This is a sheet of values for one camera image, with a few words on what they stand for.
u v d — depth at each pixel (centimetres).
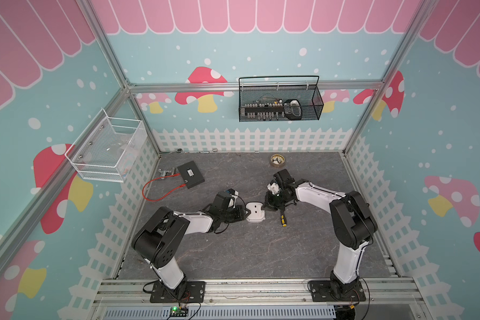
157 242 48
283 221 91
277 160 116
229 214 81
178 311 73
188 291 73
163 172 109
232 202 79
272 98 94
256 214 92
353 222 50
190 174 108
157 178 110
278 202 82
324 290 74
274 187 91
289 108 90
